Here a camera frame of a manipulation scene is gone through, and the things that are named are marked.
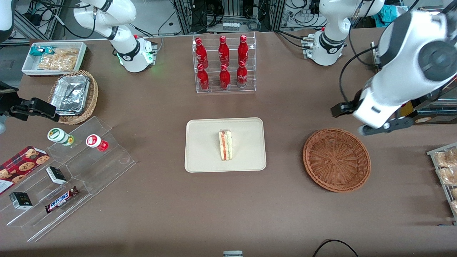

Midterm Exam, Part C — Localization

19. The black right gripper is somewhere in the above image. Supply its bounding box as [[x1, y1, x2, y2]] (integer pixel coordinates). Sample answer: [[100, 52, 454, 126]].
[[0, 95, 60, 122]]

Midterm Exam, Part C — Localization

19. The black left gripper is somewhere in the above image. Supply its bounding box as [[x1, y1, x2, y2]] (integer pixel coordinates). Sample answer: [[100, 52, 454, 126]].
[[330, 100, 362, 118]]

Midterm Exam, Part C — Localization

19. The triangle sandwich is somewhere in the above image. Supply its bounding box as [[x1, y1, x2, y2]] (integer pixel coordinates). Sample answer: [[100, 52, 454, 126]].
[[218, 129, 233, 162]]

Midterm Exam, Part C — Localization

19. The empty round wicker basket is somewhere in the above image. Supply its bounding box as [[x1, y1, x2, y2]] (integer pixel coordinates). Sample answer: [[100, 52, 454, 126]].
[[302, 128, 372, 193]]

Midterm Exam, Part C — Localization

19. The wicker basket with foil trays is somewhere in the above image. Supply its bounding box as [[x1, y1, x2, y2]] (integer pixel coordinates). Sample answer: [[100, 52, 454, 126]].
[[48, 70, 99, 125]]

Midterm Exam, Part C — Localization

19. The beige plastic tray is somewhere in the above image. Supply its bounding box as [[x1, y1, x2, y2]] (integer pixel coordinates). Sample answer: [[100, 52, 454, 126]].
[[184, 117, 267, 173]]

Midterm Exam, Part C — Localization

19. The green lidded yogurt cup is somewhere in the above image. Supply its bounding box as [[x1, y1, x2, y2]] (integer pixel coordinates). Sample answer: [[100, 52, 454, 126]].
[[47, 127, 75, 146]]

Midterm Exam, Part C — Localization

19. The aluminium foil container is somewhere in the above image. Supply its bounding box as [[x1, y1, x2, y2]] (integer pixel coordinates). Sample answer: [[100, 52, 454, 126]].
[[50, 75, 90, 116]]

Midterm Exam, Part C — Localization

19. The white rectangular snack bin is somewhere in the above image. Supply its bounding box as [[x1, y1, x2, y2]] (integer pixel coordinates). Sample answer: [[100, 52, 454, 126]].
[[21, 41, 87, 77]]

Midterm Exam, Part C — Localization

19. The clear bag of crackers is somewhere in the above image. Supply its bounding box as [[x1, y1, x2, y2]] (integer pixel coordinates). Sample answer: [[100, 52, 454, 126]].
[[37, 54, 79, 71], [53, 48, 80, 58]]

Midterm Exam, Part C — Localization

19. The red lidded yogurt cup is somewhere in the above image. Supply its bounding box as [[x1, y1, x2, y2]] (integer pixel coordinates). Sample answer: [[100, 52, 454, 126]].
[[85, 134, 109, 152]]

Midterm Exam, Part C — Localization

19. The teal snack packet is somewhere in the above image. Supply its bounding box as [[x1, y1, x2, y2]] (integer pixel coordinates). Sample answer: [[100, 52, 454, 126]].
[[29, 46, 58, 57]]

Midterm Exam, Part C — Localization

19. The red cookie box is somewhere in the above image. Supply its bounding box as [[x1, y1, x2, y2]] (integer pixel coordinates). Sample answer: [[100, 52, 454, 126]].
[[0, 146, 51, 195]]

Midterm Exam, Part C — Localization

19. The small black box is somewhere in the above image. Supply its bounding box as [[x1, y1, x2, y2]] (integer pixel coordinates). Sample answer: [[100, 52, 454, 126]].
[[45, 166, 67, 185], [9, 191, 33, 210]]

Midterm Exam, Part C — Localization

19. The clear acrylic tiered stand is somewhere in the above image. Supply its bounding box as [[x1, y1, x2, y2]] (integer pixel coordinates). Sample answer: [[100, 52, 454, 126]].
[[0, 116, 137, 243]]

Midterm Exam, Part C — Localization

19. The Snickers chocolate bar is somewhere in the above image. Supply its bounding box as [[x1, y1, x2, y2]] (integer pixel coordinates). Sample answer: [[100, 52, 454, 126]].
[[45, 186, 80, 214]]

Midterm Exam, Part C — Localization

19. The clear acrylic bottle rack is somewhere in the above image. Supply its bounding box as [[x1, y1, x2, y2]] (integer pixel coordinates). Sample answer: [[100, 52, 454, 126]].
[[192, 32, 257, 94]]

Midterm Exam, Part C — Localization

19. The red cola bottle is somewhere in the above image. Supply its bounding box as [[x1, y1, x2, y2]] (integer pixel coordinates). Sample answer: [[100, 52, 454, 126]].
[[195, 37, 209, 69], [219, 64, 231, 90], [197, 64, 210, 91], [236, 60, 248, 89], [218, 36, 230, 67], [237, 34, 249, 66]]

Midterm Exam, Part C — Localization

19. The black yellow sealing machine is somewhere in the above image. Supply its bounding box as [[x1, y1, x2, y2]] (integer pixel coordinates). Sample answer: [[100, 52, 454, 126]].
[[370, 41, 457, 125]]

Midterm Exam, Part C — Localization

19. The teal plastic bag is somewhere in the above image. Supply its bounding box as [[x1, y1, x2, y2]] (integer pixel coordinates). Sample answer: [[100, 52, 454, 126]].
[[371, 5, 407, 27]]

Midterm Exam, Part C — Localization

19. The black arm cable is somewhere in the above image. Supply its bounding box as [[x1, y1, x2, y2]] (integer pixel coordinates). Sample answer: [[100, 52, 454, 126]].
[[338, 46, 380, 105]]

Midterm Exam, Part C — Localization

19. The grey wire tray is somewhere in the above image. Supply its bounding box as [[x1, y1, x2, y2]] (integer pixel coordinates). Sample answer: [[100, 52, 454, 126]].
[[426, 142, 457, 226]]

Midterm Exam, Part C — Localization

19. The aluminium frame rack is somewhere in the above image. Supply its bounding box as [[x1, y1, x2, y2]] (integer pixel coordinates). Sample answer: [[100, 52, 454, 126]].
[[171, 0, 287, 35]]

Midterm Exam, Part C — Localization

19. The black floor cable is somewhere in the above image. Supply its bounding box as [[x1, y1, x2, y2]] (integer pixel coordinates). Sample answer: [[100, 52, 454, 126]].
[[312, 239, 360, 257]]

